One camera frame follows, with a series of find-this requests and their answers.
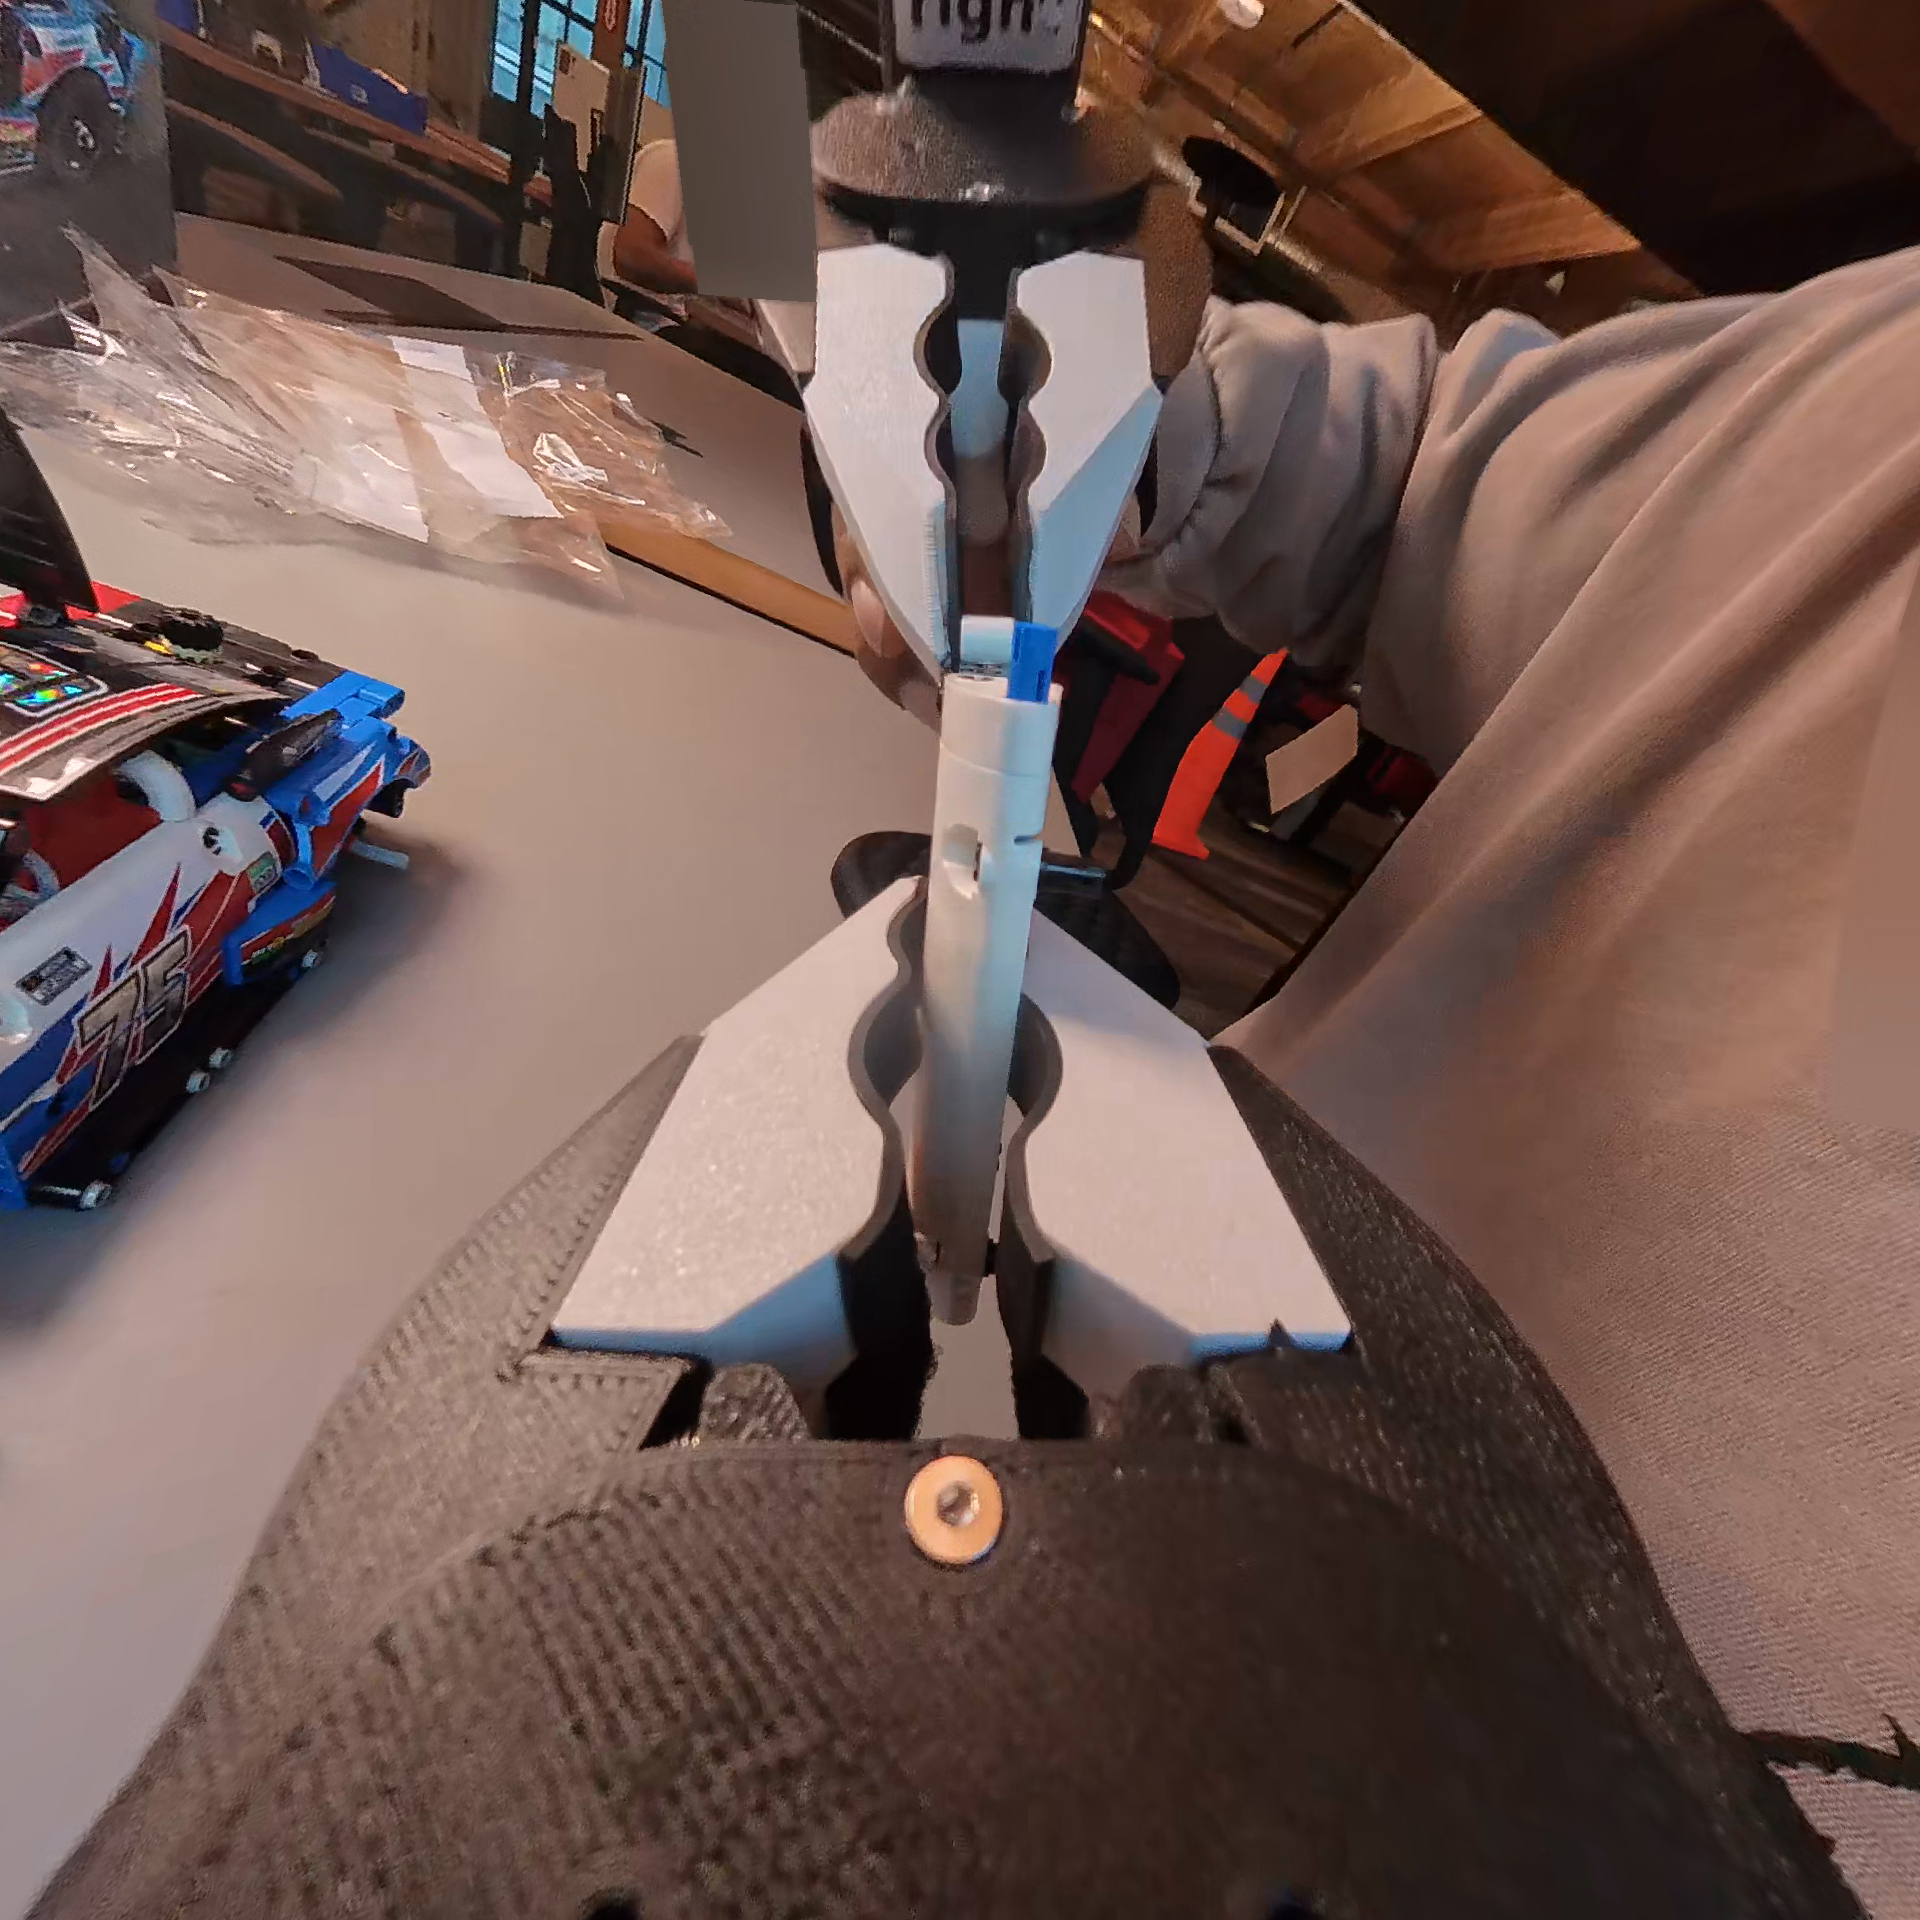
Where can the lego set box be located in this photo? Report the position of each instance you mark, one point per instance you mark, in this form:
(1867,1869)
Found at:
(76,119)

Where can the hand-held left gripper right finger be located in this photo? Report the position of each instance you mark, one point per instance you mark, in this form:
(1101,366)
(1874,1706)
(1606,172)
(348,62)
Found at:
(1185,1201)

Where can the white red lego assembly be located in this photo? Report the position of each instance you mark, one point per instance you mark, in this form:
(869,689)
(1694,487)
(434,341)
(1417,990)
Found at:
(974,974)

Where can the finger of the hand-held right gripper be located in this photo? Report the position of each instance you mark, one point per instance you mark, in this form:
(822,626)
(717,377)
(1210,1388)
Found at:
(869,389)
(1096,389)

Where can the orange traffic cone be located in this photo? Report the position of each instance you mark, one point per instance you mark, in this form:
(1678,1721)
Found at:
(1213,751)

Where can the person's right hand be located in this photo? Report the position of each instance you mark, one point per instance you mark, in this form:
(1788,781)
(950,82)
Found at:
(996,525)

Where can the red office chair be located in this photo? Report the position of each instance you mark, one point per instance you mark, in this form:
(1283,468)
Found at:
(1117,676)

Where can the pile of clear plastic bags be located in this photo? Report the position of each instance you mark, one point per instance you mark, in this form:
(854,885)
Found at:
(330,421)

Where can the blue white lego race car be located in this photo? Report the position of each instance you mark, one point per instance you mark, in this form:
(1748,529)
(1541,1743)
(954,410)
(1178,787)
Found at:
(148,870)

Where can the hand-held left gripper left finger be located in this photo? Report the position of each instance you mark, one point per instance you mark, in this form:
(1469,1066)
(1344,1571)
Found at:
(721,1201)

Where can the person's right forearm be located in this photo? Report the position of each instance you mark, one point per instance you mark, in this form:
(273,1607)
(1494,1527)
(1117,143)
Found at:
(1425,452)

